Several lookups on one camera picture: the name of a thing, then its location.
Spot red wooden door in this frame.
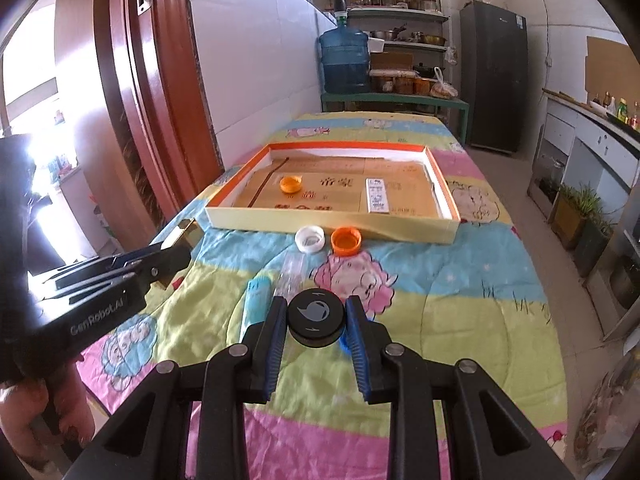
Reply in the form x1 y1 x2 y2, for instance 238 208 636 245
54 0 224 250

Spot black refrigerator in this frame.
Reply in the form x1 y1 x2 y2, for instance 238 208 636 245
460 0 528 154

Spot orange plastic bottle cap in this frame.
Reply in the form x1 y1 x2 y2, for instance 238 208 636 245
330 226 362 258

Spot metal storage shelf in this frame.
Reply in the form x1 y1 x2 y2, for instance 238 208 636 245
345 0 449 78

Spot light blue tube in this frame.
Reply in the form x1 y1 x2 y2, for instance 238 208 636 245
240 275 272 341

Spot white kitchen counter cabinet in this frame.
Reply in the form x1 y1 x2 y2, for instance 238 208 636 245
527 90 639 341

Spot black round lid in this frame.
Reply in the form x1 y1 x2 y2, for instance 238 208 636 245
286 288 346 348

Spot clear plastic bottle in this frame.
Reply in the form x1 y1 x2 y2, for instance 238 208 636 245
274 252 306 302

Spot gold rectangular box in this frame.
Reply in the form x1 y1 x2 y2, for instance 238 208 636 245
160 219 204 262

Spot blue plastic bottle cap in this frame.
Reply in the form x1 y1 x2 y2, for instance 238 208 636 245
338 320 375 356

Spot green metal table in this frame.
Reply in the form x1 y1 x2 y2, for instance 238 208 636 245
320 92 470 144

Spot white plastic bottle cap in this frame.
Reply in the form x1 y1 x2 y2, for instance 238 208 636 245
294 226 326 255

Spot white plastic bag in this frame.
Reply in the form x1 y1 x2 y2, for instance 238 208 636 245
431 67 458 100

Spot potted green plant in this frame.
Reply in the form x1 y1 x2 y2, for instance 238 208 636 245
550 184 615 278

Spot blue water jug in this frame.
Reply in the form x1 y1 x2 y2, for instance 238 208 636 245
319 0 370 94

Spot white cartoon lighter box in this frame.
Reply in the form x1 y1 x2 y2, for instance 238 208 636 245
366 178 390 214

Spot orange-rimmed cardboard tray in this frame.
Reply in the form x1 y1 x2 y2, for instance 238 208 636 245
206 141 461 244

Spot yellow plastic bottle cap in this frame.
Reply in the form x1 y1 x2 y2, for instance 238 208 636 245
279 176 303 195

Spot person's hand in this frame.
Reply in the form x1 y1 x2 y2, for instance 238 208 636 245
1 356 96 470

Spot colourful cartoon quilt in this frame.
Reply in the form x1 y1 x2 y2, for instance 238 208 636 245
78 113 567 479

